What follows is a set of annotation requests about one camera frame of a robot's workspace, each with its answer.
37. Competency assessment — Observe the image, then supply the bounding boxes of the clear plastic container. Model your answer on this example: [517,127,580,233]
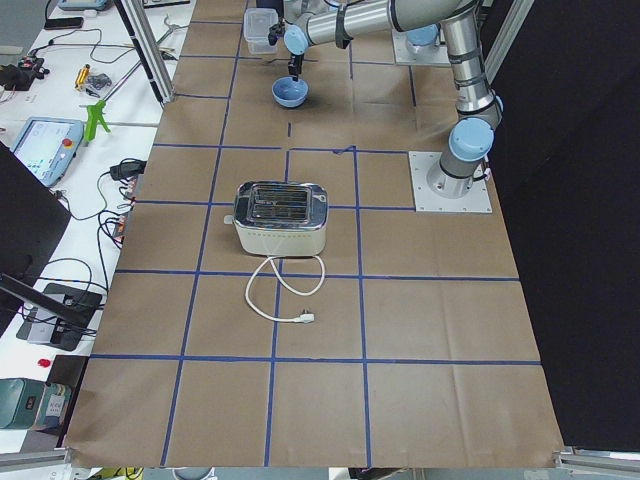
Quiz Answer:
[243,8,279,55]

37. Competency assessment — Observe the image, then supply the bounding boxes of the green metal box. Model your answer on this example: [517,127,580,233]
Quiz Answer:
[1,378,45,430]

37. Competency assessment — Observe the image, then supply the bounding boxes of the black smartphone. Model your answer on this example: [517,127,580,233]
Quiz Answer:
[44,17,84,30]

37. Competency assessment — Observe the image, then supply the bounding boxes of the blue bowl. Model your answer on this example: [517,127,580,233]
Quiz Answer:
[271,76,309,108]

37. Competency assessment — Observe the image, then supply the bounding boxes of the teach pendant tablet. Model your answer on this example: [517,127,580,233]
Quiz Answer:
[11,117,84,187]

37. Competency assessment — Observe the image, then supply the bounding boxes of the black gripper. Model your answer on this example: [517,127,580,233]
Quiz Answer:
[267,19,303,81]

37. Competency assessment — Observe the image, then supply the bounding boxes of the aluminium frame post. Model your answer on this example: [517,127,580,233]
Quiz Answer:
[114,0,174,105]

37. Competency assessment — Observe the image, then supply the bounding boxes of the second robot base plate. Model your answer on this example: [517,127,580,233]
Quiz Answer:
[392,30,450,68]

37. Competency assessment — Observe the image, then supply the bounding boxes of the green plastic clamp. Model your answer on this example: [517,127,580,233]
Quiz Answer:
[83,99,111,145]

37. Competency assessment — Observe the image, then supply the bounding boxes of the black power adapter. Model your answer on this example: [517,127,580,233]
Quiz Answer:
[109,158,147,181]

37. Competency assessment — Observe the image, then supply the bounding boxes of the black monitor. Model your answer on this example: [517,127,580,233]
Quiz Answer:
[0,141,72,336]

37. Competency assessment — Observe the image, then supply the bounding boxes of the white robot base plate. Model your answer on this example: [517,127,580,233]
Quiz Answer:
[408,151,492,214]

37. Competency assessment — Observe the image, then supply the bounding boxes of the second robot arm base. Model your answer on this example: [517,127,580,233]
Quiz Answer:
[405,24,439,54]

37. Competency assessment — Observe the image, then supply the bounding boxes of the white toaster power cable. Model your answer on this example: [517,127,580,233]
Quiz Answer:
[244,254,327,325]

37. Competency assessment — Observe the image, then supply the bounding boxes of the monitor stand base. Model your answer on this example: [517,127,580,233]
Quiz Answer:
[16,283,103,351]

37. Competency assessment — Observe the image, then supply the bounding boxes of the white chrome toaster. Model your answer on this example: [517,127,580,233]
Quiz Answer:
[224,181,328,257]

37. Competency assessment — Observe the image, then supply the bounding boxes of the yellow handled tool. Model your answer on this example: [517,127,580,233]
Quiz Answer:
[74,64,90,91]

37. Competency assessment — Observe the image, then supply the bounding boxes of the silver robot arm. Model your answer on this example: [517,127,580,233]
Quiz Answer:
[267,0,503,199]

